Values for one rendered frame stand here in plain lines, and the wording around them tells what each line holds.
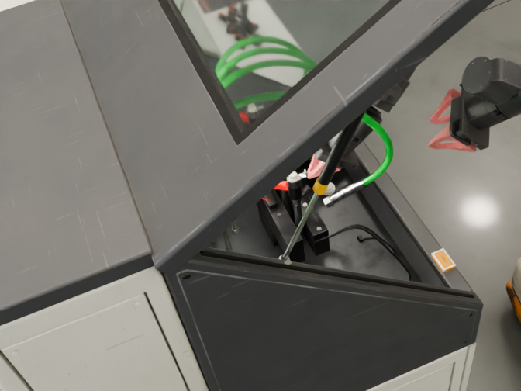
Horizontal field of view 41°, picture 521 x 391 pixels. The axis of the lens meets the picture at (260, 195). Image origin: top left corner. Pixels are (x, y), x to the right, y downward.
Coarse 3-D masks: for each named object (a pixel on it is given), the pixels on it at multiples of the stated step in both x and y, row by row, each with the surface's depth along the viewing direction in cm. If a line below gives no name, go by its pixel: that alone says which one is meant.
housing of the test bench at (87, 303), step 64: (0, 0) 144; (0, 64) 125; (64, 64) 122; (0, 128) 113; (64, 128) 111; (0, 192) 104; (64, 192) 102; (128, 192) 101; (0, 256) 96; (64, 256) 94; (128, 256) 93; (0, 320) 92; (64, 320) 97; (128, 320) 102; (0, 384) 101; (64, 384) 107; (128, 384) 114; (192, 384) 121
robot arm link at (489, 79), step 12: (480, 60) 103; (492, 60) 101; (504, 60) 101; (468, 72) 105; (480, 72) 103; (492, 72) 101; (504, 72) 101; (516, 72) 102; (468, 84) 104; (480, 84) 102; (492, 84) 102; (504, 84) 101; (516, 84) 101; (480, 96) 104; (492, 96) 104; (504, 96) 104
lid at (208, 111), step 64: (64, 0) 136; (128, 0) 123; (192, 0) 115; (256, 0) 105; (320, 0) 97; (384, 0) 90; (448, 0) 82; (128, 64) 115; (192, 64) 105; (256, 64) 99; (320, 64) 90; (384, 64) 84; (128, 128) 108; (192, 128) 99; (256, 128) 92; (320, 128) 86; (192, 192) 94; (256, 192) 90; (192, 256) 94
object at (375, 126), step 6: (366, 114) 124; (366, 120) 124; (372, 120) 125; (372, 126) 125; (378, 126) 126; (378, 132) 126; (384, 132) 127; (384, 138) 128; (390, 144) 129; (390, 150) 130; (390, 156) 131; (384, 162) 133; (390, 162) 133; (378, 168) 135; (384, 168) 134; (372, 174) 136; (378, 174) 135; (366, 180) 137; (372, 180) 136
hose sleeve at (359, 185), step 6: (360, 180) 138; (348, 186) 139; (354, 186) 138; (360, 186) 137; (366, 186) 138; (336, 192) 141; (342, 192) 140; (348, 192) 139; (330, 198) 141; (336, 198) 140; (342, 198) 140
